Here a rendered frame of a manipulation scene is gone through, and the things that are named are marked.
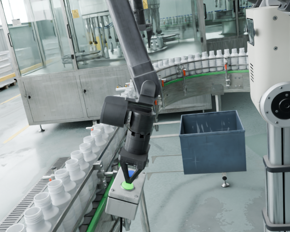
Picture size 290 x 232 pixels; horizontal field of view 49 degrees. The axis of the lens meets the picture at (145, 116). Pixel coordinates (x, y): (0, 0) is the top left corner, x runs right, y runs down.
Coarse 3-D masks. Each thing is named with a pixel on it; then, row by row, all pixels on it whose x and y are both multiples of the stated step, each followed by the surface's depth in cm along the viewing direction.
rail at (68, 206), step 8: (112, 136) 122; (120, 144) 132; (96, 160) 102; (112, 160) 119; (88, 176) 94; (72, 200) 82; (88, 200) 93; (64, 216) 76; (80, 216) 86; (56, 224) 72
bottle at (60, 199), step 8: (48, 184) 80; (56, 184) 82; (56, 192) 79; (64, 192) 81; (56, 200) 79; (64, 200) 80; (64, 208) 80; (72, 208) 82; (72, 216) 82; (64, 224) 81; (72, 224) 82
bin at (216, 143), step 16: (208, 112) 183; (224, 112) 181; (192, 128) 187; (208, 128) 186; (224, 128) 184; (240, 128) 164; (192, 144) 158; (208, 144) 156; (224, 144) 155; (240, 144) 154; (192, 160) 160; (208, 160) 159; (224, 160) 158; (240, 160) 157
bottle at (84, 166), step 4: (72, 152) 98; (76, 152) 99; (80, 152) 99; (72, 156) 96; (76, 156) 96; (80, 156) 96; (80, 160) 96; (84, 160) 98; (80, 164) 96; (84, 164) 97; (88, 164) 98; (80, 168) 96; (84, 168) 96; (88, 168) 98; (88, 180) 98; (92, 180) 100; (88, 184) 98; (92, 184) 99; (92, 188) 99; (92, 192) 99; (92, 200) 100
